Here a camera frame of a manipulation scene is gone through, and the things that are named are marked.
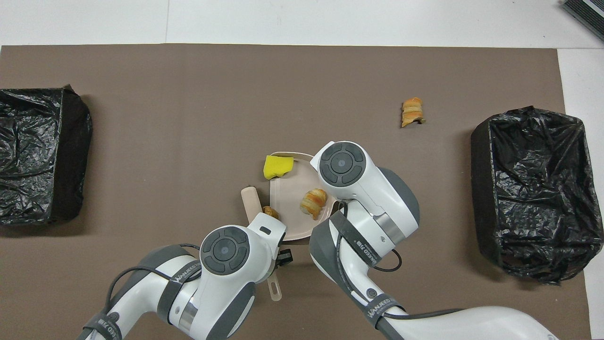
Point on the bin with black bag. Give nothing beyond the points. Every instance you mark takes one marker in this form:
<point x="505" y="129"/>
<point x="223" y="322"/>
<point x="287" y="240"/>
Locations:
<point x="533" y="189"/>
<point x="47" y="156"/>

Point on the beige plastic dustpan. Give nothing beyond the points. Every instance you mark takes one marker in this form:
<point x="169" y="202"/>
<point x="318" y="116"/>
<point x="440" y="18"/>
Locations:
<point x="290" y="208"/>

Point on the yellow sponge piece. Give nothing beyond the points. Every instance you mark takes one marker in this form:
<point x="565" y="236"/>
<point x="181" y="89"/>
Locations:
<point x="277" y="166"/>

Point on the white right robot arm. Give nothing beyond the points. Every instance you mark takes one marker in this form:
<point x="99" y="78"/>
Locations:
<point x="368" y="189"/>

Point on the beige hand brush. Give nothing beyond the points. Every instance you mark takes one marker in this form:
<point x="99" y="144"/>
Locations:
<point x="250" y="203"/>

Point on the dark grey ribbed device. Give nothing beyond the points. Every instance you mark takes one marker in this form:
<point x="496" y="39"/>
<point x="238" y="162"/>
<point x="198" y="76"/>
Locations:
<point x="585" y="12"/>

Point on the brown table mat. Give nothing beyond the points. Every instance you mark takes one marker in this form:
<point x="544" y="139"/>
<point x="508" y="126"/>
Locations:
<point x="188" y="94"/>

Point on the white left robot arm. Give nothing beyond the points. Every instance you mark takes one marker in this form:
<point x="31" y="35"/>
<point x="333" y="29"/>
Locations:
<point x="226" y="283"/>

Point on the brown toy bread roll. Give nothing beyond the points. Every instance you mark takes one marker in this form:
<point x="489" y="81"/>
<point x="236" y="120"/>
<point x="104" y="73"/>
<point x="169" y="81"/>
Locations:
<point x="270" y="213"/>

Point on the toy croissant roll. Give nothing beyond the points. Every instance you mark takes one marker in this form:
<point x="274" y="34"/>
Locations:
<point x="412" y="111"/>
<point x="314" y="202"/>

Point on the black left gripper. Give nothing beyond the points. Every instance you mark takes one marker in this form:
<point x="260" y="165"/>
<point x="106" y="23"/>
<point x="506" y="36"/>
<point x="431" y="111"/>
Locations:
<point x="284" y="257"/>

